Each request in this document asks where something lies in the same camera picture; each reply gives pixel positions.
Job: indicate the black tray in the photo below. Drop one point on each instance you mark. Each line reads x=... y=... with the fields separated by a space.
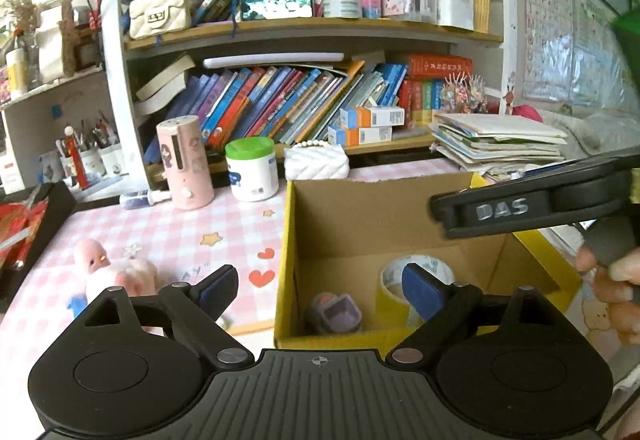
x=55 y=215

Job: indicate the smartphone with lit screen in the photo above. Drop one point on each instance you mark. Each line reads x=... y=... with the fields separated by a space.
x=277 y=4

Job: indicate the pink alphabet wall poster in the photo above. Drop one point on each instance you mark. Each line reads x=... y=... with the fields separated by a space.
x=547 y=30

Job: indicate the orange and white carton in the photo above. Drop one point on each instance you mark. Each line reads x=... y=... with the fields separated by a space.
x=360 y=136
x=372 y=117

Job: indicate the pink cylindrical container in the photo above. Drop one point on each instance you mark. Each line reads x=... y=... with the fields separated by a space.
x=185 y=160

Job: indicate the red foil packets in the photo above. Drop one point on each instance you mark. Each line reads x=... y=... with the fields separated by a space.
x=20 y=227

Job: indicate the small purple toy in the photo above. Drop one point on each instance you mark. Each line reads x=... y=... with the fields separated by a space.
x=330 y=312

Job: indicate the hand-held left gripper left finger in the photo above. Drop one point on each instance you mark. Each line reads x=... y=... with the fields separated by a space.
x=220 y=292

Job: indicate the white tape roll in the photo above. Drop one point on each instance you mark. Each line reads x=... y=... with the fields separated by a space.
x=341 y=8

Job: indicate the white bookshelf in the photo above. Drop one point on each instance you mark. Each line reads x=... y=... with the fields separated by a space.
x=117 y=70

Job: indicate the red books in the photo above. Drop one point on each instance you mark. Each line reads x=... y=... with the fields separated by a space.
x=435 y=70

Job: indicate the pink dotted pen holder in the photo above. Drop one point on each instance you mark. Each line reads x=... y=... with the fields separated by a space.
x=393 y=3

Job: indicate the dried flowers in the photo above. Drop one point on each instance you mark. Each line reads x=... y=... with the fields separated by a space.
x=22 y=0

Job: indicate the person's right hand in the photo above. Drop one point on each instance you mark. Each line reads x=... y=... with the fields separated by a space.
x=617 y=290

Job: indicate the clear packing tape roll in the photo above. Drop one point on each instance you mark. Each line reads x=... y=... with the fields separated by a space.
x=392 y=280

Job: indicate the white side shelf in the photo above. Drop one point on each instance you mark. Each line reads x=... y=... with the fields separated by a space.
x=30 y=120

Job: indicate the green blurred object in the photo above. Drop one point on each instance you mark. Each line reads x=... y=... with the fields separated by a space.
x=629 y=45

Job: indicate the yellow cardboard box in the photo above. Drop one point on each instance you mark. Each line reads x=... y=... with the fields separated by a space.
x=350 y=220

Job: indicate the flat white book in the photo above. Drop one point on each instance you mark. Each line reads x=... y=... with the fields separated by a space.
x=270 y=61

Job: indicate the pink checked tablecloth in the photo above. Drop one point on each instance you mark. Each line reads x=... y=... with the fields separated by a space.
x=175 y=240

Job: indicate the pale wall chart poster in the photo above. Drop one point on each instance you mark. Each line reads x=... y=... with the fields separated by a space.
x=595 y=45

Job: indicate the thick cream book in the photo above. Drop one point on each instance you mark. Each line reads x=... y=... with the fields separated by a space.
x=162 y=80

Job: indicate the white pen cup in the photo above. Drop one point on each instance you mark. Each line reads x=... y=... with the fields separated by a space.
x=455 y=10

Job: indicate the white jar with green lid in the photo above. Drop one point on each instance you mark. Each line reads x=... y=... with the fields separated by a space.
x=252 y=173

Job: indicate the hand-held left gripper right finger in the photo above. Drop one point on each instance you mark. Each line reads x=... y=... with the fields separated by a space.
x=420 y=290

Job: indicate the white quilted beaded purse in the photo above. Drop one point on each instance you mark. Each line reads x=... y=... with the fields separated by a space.
x=316 y=163

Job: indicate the stack of paper booklets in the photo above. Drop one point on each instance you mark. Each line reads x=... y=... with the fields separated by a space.
x=495 y=140

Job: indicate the clear pen holder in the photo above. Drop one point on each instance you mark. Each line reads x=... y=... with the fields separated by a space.
x=420 y=3

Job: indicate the pink plush doll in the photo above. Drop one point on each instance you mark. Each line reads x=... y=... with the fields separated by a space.
x=107 y=275

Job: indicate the row of blue purple books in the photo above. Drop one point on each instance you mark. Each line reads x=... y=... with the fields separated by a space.
x=280 y=100

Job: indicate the white cups with pens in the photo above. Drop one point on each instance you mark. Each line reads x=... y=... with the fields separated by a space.
x=100 y=160

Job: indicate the blue sticky note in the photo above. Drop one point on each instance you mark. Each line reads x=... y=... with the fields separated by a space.
x=57 y=111

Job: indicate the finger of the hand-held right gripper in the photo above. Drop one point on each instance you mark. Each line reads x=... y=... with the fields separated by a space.
x=447 y=215
x=590 y=165

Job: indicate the small glue bottle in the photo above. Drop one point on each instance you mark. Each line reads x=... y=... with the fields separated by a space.
x=140 y=199

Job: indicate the white tube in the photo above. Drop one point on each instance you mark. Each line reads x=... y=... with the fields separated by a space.
x=16 y=73

